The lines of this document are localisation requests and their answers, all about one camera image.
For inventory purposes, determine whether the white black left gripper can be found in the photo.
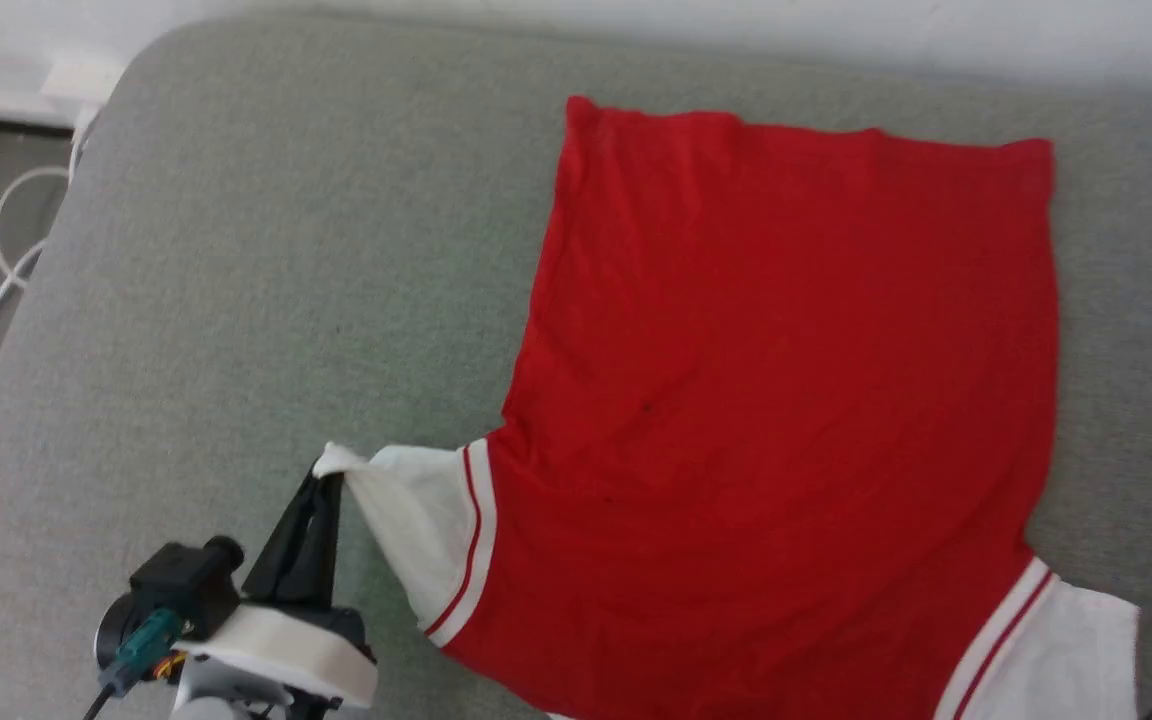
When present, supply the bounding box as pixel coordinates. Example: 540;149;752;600
93;474;380;710

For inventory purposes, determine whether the grey fabric sofa cushion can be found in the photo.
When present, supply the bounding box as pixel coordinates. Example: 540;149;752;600
0;10;1152;720

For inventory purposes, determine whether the red and white shirt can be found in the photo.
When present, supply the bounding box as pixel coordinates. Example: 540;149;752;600
314;95;1142;720

